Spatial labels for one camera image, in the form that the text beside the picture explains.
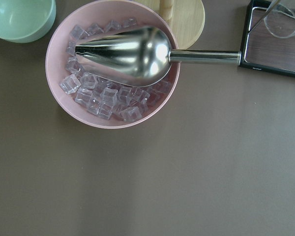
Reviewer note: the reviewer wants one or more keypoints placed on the black glass tray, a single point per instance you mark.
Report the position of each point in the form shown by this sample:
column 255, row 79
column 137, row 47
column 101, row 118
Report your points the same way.
column 260, row 49

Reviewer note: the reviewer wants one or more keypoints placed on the steel ice scoop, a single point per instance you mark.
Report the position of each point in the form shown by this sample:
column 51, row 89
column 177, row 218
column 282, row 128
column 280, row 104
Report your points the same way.
column 140, row 56

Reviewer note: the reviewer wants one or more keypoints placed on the pink bowl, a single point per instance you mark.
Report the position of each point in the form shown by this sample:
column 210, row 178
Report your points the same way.
column 100, row 11

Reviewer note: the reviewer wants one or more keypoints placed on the wooden mug tree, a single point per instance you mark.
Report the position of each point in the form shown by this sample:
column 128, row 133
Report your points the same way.
column 186, row 18

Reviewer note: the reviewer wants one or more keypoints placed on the green bowl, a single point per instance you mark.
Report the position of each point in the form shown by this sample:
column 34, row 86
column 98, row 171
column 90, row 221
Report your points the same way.
column 24, row 21

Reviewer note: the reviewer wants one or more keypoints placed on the clear glass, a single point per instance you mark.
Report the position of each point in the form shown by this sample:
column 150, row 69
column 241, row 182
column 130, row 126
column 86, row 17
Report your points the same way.
column 280, row 18

